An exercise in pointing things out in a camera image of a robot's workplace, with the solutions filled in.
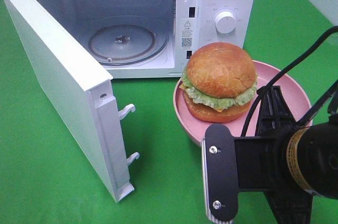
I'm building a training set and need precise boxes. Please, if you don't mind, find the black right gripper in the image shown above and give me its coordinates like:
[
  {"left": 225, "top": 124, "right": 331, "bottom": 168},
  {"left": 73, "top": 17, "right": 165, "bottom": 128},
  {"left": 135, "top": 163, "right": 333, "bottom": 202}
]
[{"left": 235, "top": 86, "right": 313, "bottom": 223}]

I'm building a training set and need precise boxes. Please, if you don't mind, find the burger with lettuce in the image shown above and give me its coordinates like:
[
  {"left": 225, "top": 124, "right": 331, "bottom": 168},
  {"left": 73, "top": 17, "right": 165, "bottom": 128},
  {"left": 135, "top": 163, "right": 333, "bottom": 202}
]
[{"left": 180, "top": 42, "right": 257, "bottom": 123}]

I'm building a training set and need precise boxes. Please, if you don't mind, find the white microwave door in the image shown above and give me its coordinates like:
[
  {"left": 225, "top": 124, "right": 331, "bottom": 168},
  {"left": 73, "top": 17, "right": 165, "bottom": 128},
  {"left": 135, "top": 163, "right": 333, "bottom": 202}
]
[{"left": 4, "top": 0, "right": 139, "bottom": 201}]

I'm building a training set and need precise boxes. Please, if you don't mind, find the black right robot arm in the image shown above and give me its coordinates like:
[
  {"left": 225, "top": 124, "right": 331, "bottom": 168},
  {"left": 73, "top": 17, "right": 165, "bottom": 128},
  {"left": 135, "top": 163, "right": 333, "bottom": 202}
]
[{"left": 234, "top": 84, "right": 337, "bottom": 223}]

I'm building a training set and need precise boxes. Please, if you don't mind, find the upper white microwave knob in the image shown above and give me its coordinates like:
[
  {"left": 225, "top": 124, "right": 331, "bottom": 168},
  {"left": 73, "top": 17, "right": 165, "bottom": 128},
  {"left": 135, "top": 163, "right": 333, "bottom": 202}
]
[{"left": 214, "top": 11, "right": 236, "bottom": 34}]

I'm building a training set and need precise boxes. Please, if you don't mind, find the white microwave oven body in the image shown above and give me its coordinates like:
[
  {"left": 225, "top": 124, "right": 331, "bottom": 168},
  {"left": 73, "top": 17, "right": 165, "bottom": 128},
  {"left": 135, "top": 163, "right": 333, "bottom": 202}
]
[{"left": 37, "top": 0, "right": 254, "bottom": 78}]

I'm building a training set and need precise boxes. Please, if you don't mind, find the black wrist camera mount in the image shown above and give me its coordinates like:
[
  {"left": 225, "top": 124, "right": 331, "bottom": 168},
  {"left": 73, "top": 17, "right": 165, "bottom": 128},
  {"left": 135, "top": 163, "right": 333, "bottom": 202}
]
[{"left": 201, "top": 124, "right": 239, "bottom": 223}]

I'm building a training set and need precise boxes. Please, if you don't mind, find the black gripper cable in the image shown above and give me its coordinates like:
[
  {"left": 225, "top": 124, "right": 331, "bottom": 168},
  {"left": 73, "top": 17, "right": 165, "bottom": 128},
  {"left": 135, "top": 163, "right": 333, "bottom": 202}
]
[{"left": 240, "top": 25, "right": 338, "bottom": 138}]

